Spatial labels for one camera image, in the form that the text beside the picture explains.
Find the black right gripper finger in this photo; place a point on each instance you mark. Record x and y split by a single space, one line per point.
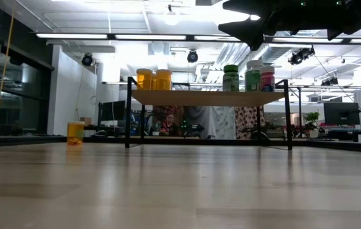
250 6
250 30

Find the large green label bottle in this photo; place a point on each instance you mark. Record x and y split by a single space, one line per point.
253 76

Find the pink medicine bottle white cap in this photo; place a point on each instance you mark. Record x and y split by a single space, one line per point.
267 79

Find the green cap medicine bottle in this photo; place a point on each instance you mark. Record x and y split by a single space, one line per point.
231 79

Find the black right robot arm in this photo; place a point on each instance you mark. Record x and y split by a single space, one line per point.
358 16

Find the wooden shelf black metal legs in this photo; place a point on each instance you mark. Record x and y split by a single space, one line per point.
206 98

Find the black ceiling spotlight cluster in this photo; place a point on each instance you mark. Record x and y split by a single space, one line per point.
330 82
299 56

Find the red white floral curtain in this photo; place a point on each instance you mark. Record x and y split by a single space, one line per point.
247 121

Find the grey curtain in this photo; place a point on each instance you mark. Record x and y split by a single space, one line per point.
201 121

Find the green plant white pot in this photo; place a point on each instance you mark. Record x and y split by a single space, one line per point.
312 119

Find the dark red patterned curtain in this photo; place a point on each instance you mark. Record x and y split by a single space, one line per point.
175 111

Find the black monitor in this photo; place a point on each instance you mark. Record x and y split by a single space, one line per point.
113 110
341 113

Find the person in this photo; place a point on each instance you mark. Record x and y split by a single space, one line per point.
169 124

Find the cardboard box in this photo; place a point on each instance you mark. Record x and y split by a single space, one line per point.
88 121

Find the black aluminium table frame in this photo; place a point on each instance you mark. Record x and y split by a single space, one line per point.
24 139

